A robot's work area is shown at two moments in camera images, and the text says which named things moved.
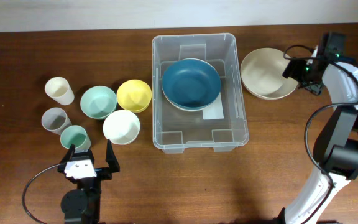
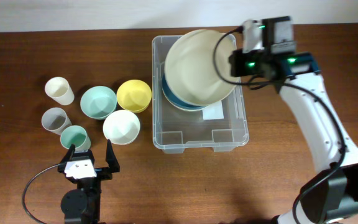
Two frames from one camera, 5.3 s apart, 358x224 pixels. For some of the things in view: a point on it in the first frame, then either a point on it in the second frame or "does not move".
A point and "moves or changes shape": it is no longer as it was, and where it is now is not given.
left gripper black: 110,159 does not move
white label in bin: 214,111 does not move
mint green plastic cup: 75,135 does not move
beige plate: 261,74 moves or changes shape
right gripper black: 293,69 → 235,60
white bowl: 121,127 does not move
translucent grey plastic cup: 55,120 does not move
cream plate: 189,109 does not move
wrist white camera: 314,55 → 252,35
